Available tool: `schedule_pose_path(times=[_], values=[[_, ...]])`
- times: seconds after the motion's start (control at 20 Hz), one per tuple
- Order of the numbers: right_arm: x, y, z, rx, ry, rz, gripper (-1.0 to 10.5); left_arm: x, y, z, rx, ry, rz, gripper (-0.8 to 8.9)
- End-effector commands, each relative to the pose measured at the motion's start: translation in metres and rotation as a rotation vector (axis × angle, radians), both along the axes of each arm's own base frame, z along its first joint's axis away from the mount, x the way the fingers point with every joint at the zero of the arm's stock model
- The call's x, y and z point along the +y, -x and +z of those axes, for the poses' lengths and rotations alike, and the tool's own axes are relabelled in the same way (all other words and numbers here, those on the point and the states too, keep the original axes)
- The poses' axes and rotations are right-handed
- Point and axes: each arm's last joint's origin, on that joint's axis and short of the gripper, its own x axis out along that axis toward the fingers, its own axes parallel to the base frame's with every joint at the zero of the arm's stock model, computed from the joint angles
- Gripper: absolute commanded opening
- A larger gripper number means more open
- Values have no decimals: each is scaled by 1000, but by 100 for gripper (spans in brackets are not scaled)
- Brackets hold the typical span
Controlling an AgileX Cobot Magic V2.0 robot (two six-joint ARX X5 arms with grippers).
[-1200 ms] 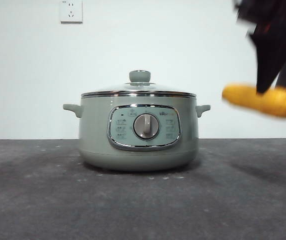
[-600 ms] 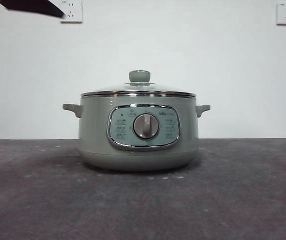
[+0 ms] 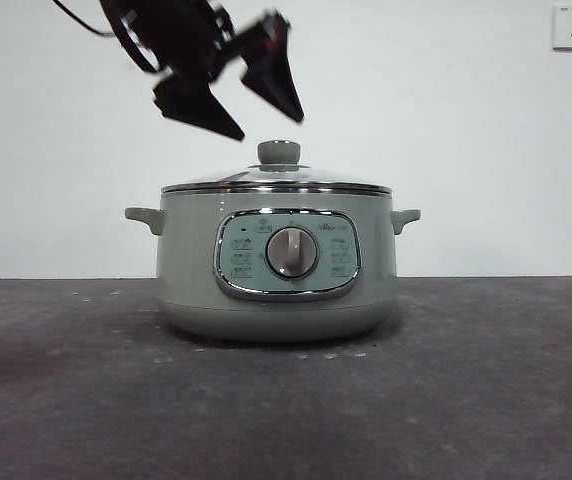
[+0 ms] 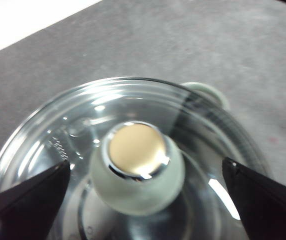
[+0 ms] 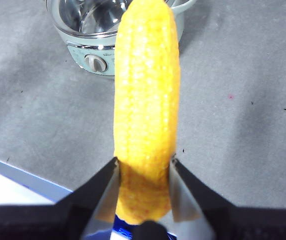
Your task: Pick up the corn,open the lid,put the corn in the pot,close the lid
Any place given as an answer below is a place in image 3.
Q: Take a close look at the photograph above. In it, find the glass lid with green knob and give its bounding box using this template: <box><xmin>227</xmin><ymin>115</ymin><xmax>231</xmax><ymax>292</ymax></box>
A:
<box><xmin>160</xmin><ymin>140</ymin><xmax>395</xmax><ymax>196</ymax></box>

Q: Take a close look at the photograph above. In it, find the pale green electric pot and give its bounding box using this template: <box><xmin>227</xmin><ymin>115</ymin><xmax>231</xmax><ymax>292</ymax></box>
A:
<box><xmin>124</xmin><ymin>187</ymin><xmax>422</xmax><ymax>344</ymax></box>

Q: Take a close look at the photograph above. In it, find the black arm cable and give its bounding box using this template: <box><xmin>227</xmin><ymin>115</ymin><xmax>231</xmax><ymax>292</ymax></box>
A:
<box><xmin>50</xmin><ymin>0</ymin><xmax>113</xmax><ymax>37</ymax></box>

